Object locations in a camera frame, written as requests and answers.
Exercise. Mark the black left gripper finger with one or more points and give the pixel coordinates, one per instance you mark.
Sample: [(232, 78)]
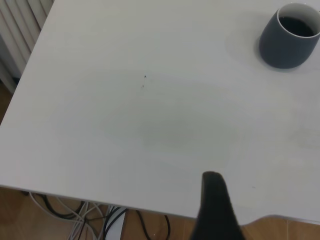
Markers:
[(215, 215)]

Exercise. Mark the dark grey ceramic cup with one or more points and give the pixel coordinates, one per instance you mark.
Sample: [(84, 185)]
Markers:
[(275, 50)]

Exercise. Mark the white table leg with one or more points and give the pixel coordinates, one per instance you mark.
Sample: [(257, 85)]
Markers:
[(116, 227)]

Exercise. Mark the white ribbed radiator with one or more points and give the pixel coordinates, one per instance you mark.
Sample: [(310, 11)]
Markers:
[(15, 37)]

